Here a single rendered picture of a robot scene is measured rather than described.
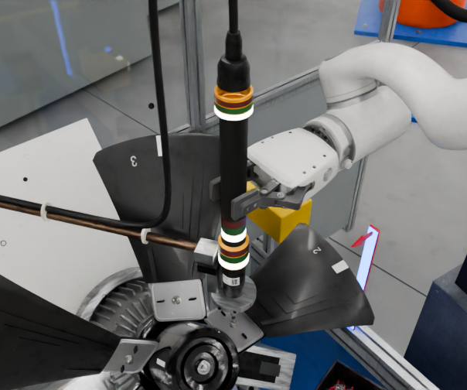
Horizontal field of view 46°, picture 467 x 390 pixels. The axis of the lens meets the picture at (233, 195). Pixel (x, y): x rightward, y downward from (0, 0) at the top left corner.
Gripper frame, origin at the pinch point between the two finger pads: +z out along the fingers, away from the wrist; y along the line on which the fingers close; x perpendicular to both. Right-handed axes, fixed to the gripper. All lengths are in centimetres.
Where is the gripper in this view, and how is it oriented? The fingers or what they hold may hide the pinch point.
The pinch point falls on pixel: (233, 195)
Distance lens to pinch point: 71.6
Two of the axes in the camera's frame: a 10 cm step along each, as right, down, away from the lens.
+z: -7.8, 4.2, -4.7
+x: 0.1, -7.4, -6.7
